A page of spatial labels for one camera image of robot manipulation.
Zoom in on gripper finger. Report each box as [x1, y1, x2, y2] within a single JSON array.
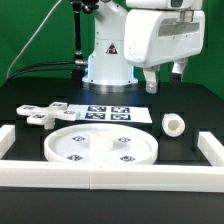
[[143, 66, 160, 93], [171, 58, 187, 80]]

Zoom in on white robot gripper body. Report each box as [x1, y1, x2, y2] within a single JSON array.
[[124, 9, 205, 68]]

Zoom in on white round table top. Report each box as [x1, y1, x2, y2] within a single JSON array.
[[44, 123, 158, 166]]

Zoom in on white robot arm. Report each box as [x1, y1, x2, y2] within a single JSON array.
[[82, 0, 205, 94]]

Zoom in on white marker sheet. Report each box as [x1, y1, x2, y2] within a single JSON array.
[[68, 104, 152, 124]]

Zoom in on white right fence bar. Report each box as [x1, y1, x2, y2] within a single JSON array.
[[197, 131, 224, 167]]

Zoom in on white fence bar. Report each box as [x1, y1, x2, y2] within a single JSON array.
[[0, 125, 15, 159], [0, 160, 224, 193], [197, 131, 224, 167]]

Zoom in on white cross-shaped table base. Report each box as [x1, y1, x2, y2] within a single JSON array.
[[16, 102, 80, 130]]

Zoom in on white left fence bar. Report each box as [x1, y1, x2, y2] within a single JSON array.
[[0, 125, 15, 159]]

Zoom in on white front fence bar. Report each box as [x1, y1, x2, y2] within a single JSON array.
[[0, 160, 224, 193]]

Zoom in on black camera stand pole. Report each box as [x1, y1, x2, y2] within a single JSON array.
[[69, 0, 99, 80]]

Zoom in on black cable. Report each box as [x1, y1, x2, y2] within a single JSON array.
[[5, 61, 78, 83]]

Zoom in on white cable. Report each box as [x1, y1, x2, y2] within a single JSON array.
[[5, 0, 63, 80]]

